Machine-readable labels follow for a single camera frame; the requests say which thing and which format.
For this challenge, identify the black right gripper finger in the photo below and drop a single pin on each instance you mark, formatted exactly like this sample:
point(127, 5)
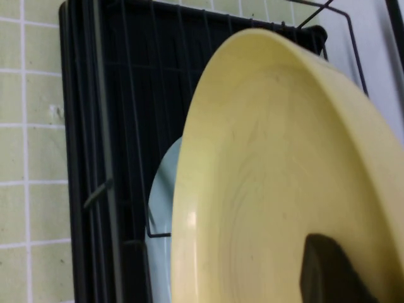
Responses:
point(328, 271)

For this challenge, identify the yellow round plate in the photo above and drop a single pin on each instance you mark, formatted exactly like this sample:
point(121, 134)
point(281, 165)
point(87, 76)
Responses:
point(268, 158)

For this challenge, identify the mint green round plate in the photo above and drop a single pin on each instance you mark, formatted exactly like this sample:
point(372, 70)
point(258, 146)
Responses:
point(162, 202)

